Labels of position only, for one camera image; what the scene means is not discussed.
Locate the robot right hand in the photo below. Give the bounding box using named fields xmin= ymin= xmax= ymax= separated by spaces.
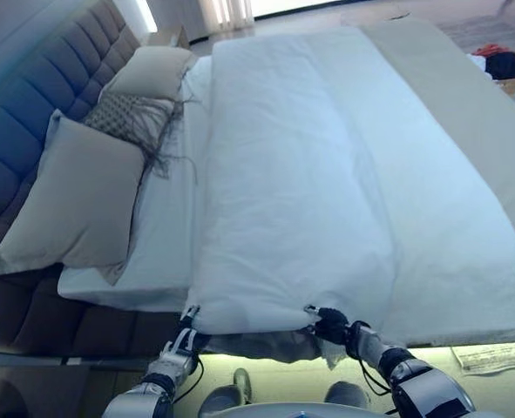
xmin=302 ymin=303 xmax=353 ymax=347

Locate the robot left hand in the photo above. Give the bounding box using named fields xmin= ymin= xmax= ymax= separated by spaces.
xmin=177 ymin=303 xmax=202 ymax=335

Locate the white duvet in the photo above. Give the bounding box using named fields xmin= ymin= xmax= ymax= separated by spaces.
xmin=186 ymin=25 xmax=515 ymax=362

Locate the silver robot right leg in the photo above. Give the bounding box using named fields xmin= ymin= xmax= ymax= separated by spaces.
xmin=325 ymin=381 xmax=369 ymax=408

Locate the silver robot leg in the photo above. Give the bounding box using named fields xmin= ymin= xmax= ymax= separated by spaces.
xmin=325 ymin=381 xmax=369 ymax=408
xmin=199 ymin=385 xmax=241 ymax=413

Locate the white fringed blanket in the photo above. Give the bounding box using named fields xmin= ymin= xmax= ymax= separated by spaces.
xmin=202 ymin=328 xmax=349 ymax=371

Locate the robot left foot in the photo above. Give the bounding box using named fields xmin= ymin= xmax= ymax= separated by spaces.
xmin=233 ymin=367 xmax=253 ymax=406

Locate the silver robot left leg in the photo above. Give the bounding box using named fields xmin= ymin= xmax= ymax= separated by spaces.
xmin=199 ymin=385 xmax=241 ymax=413

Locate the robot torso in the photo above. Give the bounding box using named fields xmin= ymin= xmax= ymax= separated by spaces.
xmin=195 ymin=402 xmax=400 ymax=418

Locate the glass-top wooden nightstand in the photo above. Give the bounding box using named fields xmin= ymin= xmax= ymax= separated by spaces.
xmin=0 ymin=361 xmax=105 ymax=418

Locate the beige pillow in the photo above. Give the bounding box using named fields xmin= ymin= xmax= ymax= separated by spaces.
xmin=98 ymin=45 xmax=200 ymax=114
xmin=0 ymin=108 xmax=147 ymax=287

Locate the woven fringed cushion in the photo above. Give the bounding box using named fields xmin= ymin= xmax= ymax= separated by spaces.
xmin=82 ymin=91 xmax=201 ymax=182

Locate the beige bedspread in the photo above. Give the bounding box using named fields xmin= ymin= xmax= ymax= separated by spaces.
xmin=361 ymin=17 xmax=515 ymax=336

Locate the brown tufted headboard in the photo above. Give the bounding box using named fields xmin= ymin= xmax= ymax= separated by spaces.
xmin=0 ymin=0 xmax=158 ymax=262

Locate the small wooden nightstand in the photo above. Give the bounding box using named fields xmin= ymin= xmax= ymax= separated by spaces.
xmin=147 ymin=25 xmax=191 ymax=49

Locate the beige curtain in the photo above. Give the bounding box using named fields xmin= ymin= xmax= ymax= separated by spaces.
xmin=195 ymin=0 xmax=254 ymax=27

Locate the black garment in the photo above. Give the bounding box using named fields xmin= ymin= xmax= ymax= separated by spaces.
xmin=485 ymin=51 xmax=515 ymax=84

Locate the red garment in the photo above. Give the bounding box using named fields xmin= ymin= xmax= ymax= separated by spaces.
xmin=474 ymin=43 xmax=509 ymax=57

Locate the bright large window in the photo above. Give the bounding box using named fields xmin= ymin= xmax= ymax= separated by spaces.
xmin=250 ymin=0 xmax=343 ymax=19

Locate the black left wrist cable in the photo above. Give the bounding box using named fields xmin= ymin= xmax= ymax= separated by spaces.
xmin=169 ymin=347 xmax=206 ymax=406

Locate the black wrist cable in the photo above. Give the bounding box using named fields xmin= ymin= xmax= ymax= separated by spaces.
xmin=357 ymin=354 xmax=396 ymax=397
xmin=169 ymin=347 xmax=206 ymax=406

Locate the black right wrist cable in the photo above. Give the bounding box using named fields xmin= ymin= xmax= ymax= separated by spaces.
xmin=357 ymin=354 xmax=396 ymax=397

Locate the lit wall light strip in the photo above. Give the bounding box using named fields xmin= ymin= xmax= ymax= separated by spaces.
xmin=141 ymin=0 xmax=158 ymax=34

